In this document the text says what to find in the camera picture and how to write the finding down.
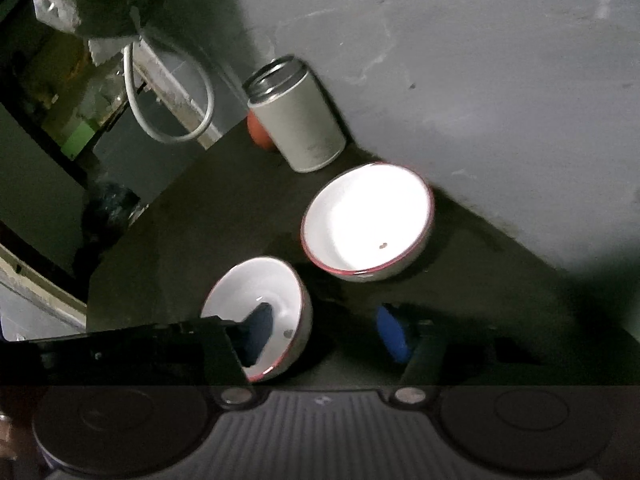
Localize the white flexible hose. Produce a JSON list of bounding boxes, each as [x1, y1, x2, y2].
[[122, 35, 216, 145]]

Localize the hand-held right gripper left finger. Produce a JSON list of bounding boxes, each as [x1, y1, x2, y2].
[[30, 305, 275, 408]]

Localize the grey appliance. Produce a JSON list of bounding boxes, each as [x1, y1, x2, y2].
[[92, 110, 223, 211]]

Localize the cluttered wooden shelf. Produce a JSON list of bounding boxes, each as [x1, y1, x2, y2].
[[0, 0, 131, 131]]

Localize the black garbage bags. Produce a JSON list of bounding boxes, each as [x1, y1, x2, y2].
[[82, 180, 143, 241]]

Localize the green box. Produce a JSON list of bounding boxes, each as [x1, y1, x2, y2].
[[59, 122, 98, 161]]

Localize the white thermos flask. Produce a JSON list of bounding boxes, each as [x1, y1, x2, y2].
[[242, 55, 347, 174]]

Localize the cream door frame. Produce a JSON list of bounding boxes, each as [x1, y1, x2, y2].
[[0, 35, 223, 333]]

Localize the white red-rimmed bowl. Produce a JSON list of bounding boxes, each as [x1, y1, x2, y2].
[[200, 256, 314, 384], [300, 162, 436, 282]]

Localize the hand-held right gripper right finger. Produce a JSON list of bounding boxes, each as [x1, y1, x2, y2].
[[376, 303, 591, 407]]

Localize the red tomato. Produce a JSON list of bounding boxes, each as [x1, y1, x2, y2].
[[246, 111, 276, 151]]

